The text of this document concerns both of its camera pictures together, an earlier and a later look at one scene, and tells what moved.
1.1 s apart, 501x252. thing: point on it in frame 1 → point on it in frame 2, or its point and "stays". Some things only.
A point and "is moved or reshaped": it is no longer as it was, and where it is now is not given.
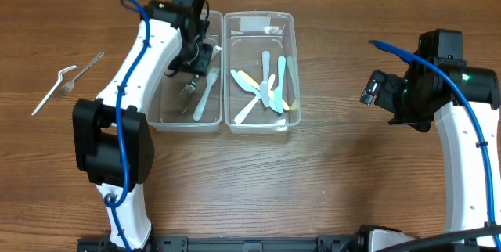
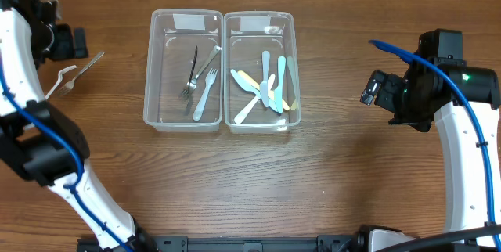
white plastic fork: (213, 74) stays
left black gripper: (197, 66) → (66, 41)
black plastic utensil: (187, 102) is moved or reshaped
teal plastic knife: (279, 91) stays
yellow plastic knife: (257, 84) stays
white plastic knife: (272, 103) stays
